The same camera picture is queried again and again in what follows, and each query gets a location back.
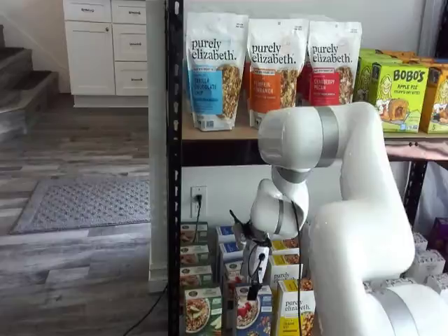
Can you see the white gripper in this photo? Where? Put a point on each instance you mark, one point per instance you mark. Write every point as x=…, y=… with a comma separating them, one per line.
x=257, y=266

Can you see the grey patterned floor mat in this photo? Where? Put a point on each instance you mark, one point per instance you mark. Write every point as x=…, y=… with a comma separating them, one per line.
x=87, y=203

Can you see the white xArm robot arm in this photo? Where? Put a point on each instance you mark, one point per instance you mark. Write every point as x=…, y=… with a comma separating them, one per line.
x=357, y=210

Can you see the orange label granola bag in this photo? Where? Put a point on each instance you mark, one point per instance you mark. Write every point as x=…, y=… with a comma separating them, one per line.
x=247, y=87
x=276, y=73

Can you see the white wall outlet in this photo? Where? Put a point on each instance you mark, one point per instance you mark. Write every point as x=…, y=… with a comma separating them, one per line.
x=203, y=210

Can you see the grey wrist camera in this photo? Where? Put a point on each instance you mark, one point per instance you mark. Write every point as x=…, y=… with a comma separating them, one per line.
x=239, y=232

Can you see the white kitchen cabinet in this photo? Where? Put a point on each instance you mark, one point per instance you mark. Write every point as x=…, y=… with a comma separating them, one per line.
x=105, y=52

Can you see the grey carpeted staircase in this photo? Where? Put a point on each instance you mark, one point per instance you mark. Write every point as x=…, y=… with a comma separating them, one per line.
x=21, y=80

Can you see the white patterned cereal box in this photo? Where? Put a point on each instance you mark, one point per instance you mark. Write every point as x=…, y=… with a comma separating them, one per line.
x=427, y=264
x=420, y=241
x=437, y=284

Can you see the blue label granola bag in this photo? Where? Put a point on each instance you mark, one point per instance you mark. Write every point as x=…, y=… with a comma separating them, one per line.
x=213, y=70

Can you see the green apple cinnamon oatmeal box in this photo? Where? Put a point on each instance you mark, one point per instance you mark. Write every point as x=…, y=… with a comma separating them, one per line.
x=193, y=232
x=194, y=255
x=202, y=311
x=196, y=277

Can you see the purple package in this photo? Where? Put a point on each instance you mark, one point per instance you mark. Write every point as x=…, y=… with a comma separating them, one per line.
x=441, y=234

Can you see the green Bobo's apple pie box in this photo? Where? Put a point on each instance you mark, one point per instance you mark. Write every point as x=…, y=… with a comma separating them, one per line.
x=402, y=94
x=378, y=56

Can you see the black metal shelf rack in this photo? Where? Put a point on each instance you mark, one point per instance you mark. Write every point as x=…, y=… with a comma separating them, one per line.
x=174, y=105

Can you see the yellow white granola box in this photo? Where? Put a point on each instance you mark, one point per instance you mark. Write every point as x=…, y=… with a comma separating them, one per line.
x=284, y=276
x=294, y=308
x=285, y=259
x=284, y=246

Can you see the red label granola bag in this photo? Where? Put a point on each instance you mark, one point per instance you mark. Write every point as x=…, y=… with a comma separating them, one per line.
x=303, y=84
x=332, y=70

